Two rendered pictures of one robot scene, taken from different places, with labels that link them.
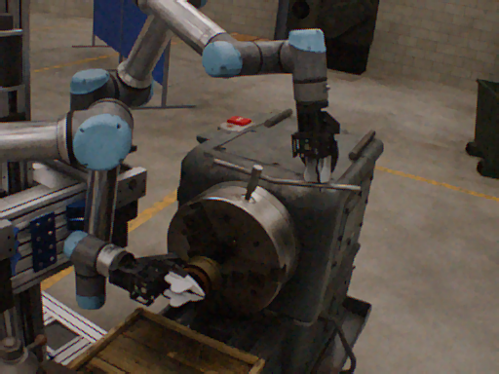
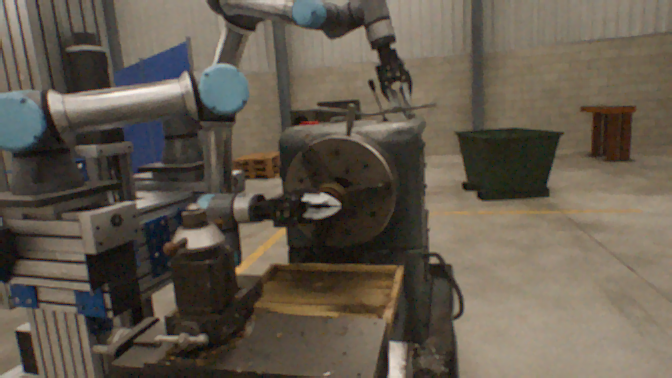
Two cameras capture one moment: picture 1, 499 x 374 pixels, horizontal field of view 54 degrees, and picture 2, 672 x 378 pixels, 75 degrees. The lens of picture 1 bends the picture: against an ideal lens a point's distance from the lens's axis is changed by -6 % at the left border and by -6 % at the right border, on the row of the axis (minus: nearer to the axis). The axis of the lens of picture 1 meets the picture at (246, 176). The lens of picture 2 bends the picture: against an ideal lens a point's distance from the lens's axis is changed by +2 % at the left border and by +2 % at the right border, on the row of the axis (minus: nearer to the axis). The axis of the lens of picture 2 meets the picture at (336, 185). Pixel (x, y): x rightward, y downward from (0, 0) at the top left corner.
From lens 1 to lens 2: 0.50 m
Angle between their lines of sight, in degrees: 15
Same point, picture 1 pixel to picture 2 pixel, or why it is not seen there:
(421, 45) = not seen: hidden behind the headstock
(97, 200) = (218, 168)
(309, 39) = not seen: outside the picture
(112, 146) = (235, 88)
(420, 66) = not seen: hidden behind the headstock
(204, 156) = (296, 132)
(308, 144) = (389, 72)
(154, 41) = (231, 55)
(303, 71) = (373, 12)
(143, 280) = (285, 201)
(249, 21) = (260, 144)
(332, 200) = (413, 129)
